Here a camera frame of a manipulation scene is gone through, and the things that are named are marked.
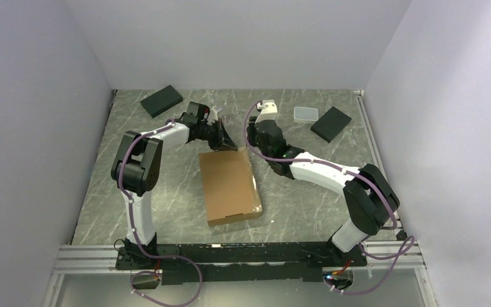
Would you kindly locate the translucent white plastic box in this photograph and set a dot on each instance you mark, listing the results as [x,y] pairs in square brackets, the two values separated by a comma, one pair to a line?
[308,115]

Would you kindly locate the left black foam block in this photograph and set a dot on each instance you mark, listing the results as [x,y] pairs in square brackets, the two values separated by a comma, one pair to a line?
[161,101]

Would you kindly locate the black foam block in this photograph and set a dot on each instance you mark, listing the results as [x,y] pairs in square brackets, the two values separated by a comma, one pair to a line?
[330,124]
[161,101]

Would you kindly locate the brown cardboard express box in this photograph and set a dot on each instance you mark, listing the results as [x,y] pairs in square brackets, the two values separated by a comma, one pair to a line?
[229,187]

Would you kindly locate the aluminium frame rail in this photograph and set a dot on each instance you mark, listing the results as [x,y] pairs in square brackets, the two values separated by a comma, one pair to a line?
[93,259]

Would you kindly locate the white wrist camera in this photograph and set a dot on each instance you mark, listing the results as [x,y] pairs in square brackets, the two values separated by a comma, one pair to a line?
[267,110]
[212,114]

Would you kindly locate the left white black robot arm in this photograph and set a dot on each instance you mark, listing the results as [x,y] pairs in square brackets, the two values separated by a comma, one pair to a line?
[136,167]

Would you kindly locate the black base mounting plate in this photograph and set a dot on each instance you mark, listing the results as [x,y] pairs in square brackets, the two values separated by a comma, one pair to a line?
[188,263]

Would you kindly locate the right black foam block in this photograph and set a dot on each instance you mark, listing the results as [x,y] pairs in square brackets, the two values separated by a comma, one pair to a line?
[330,124]

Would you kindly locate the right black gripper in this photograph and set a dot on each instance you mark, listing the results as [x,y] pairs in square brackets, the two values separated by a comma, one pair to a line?
[251,130]

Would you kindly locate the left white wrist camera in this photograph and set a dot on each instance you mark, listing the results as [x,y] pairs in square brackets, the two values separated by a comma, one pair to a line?
[212,114]

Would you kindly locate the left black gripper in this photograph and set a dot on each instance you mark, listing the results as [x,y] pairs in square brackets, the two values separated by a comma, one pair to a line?
[219,144]

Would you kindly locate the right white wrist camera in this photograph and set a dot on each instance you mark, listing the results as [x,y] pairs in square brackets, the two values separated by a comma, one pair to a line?
[267,110]

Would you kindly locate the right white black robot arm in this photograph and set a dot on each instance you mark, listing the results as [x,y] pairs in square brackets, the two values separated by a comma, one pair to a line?
[370,200]

